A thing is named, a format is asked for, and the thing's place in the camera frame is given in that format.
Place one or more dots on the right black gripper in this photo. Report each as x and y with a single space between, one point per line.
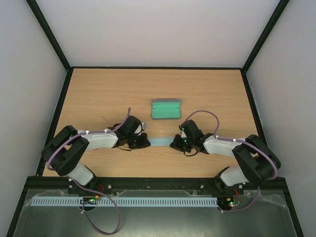
179 143

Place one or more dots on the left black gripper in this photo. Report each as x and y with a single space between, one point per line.
144 140

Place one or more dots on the light blue cleaning cloth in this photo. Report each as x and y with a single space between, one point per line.
161 141

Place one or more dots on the grey glasses case green lining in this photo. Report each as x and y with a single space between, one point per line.
166 109

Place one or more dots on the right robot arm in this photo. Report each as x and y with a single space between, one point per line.
256 163

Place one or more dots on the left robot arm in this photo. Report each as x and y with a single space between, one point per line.
64 152

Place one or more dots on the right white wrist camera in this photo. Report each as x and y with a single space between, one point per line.
183 135

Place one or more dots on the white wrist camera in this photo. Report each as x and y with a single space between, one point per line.
183 135
141 127

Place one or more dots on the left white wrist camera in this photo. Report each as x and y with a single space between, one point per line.
141 127

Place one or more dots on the light blue slotted cable duct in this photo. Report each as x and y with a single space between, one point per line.
127 201

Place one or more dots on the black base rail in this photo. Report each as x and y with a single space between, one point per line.
107 185

